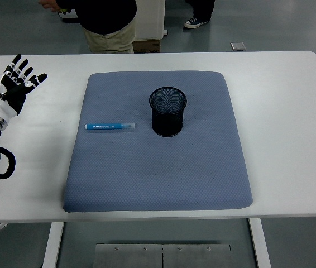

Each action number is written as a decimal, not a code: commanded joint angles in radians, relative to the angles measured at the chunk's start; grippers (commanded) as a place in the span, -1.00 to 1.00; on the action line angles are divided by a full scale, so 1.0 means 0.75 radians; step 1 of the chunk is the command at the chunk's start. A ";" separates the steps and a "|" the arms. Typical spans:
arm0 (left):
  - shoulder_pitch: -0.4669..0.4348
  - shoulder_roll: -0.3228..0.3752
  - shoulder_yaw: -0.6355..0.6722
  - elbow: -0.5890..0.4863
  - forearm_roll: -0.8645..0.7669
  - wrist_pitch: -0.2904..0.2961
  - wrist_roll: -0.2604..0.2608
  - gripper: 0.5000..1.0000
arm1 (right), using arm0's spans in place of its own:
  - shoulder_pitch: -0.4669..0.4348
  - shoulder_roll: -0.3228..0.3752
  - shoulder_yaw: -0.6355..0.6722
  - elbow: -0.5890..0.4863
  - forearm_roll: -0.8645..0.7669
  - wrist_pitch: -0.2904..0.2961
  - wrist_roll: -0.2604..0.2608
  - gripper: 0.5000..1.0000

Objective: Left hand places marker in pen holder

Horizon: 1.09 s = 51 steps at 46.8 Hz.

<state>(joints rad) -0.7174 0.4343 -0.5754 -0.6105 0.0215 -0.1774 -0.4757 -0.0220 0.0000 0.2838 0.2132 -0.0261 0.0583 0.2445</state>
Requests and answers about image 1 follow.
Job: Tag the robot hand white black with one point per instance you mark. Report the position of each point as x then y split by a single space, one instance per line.
0 104

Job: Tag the blue marker pen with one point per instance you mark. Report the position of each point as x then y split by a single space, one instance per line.
105 126

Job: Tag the black mesh pen holder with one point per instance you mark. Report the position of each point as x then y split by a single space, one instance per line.
167 123

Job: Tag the small white black object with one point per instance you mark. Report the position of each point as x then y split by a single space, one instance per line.
0 226

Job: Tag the person in khaki trousers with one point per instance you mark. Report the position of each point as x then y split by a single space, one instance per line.
105 16

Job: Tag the white table leg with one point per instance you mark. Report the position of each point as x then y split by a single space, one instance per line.
260 245
52 245

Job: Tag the brown cardboard box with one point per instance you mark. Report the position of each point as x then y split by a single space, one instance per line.
147 46

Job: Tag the white cabinet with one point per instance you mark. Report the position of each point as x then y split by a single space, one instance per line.
149 19

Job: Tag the blue-grey textured mat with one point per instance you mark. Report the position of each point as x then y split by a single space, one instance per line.
158 173

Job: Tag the person in dark sneakers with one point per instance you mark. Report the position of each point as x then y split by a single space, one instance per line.
200 11

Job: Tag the grey floor plate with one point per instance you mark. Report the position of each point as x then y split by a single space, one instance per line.
238 46

